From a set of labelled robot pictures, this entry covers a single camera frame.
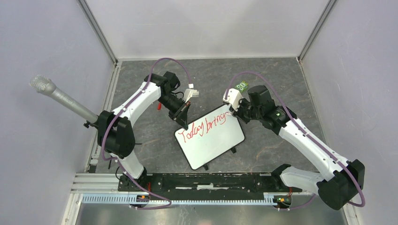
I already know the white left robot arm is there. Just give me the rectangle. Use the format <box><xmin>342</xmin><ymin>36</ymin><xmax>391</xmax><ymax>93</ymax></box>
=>
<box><xmin>97</xmin><ymin>72</ymin><xmax>190</xmax><ymax>191</ymax></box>

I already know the silver microphone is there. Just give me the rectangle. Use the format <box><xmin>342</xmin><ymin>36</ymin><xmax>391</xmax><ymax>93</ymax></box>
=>
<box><xmin>29</xmin><ymin>75</ymin><xmax>98</xmax><ymax>128</ymax></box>

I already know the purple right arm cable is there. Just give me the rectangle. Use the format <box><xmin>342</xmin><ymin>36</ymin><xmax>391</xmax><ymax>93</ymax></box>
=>
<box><xmin>224</xmin><ymin>71</ymin><xmax>366</xmax><ymax>212</ymax></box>

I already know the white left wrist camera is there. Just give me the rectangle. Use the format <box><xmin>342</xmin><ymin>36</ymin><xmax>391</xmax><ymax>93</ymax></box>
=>
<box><xmin>183</xmin><ymin>83</ymin><xmax>199</xmax><ymax>103</ymax></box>

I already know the aluminium frame rail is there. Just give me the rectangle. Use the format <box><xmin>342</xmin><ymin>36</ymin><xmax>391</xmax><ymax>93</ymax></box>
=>
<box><xmin>71</xmin><ymin>173</ymin><xmax>119</xmax><ymax>194</ymax></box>

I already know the small white whiteboard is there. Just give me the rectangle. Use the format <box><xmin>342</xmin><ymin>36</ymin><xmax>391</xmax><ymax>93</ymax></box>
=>
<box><xmin>174</xmin><ymin>105</ymin><xmax>245</xmax><ymax>170</ymax></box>

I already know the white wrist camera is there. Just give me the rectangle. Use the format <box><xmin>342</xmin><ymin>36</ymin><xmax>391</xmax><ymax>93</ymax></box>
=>
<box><xmin>222</xmin><ymin>88</ymin><xmax>244</xmax><ymax>112</ymax></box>
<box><xmin>183</xmin><ymin>83</ymin><xmax>199</xmax><ymax>103</ymax></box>

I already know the green toy block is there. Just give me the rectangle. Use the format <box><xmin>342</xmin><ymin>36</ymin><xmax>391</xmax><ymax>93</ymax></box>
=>
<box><xmin>235</xmin><ymin>81</ymin><xmax>249</xmax><ymax>92</ymax></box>

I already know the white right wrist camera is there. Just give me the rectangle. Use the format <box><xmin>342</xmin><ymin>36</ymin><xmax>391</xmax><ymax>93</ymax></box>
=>
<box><xmin>222</xmin><ymin>88</ymin><xmax>244</xmax><ymax>112</ymax></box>

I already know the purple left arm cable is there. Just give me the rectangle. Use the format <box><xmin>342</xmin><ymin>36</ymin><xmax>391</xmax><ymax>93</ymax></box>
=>
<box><xmin>98</xmin><ymin>57</ymin><xmax>195</xmax><ymax>211</ymax></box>

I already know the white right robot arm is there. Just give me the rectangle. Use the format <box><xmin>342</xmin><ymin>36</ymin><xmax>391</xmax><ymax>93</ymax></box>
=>
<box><xmin>223</xmin><ymin>85</ymin><xmax>365</xmax><ymax>210</ymax></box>

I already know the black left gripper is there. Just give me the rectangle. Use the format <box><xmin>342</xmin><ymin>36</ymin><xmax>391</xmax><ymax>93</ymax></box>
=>
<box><xmin>158</xmin><ymin>93</ymin><xmax>192</xmax><ymax>131</ymax></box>

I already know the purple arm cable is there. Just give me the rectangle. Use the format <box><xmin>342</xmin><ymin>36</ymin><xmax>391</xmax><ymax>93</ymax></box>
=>
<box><xmin>224</xmin><ymin>71</ymin><xmax>366</xmax><ymax>212</ymax></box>
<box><xmin>98</xmin><ymin>57</ymin><xmax>195</xmax><ymax>211</ymax></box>

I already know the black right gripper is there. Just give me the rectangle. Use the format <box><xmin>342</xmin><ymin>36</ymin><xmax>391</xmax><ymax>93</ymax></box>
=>
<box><xmin>229</xmin><ymin>96</ymin><xmax>262</xmax><ymax>124</ymax></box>

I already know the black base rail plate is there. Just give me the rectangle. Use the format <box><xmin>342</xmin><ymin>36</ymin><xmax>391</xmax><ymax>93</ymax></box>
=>
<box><xmin>118</xmin><ymin>172</ymin><xmax>302</xmax><ymax>200</ymax></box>

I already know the toothed light blue strip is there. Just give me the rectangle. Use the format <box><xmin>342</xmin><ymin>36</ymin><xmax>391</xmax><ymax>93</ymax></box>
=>
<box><xmin>82</xmin><ymin>194</ymin><xmax>277</xmax><ymax>206</ymax></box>

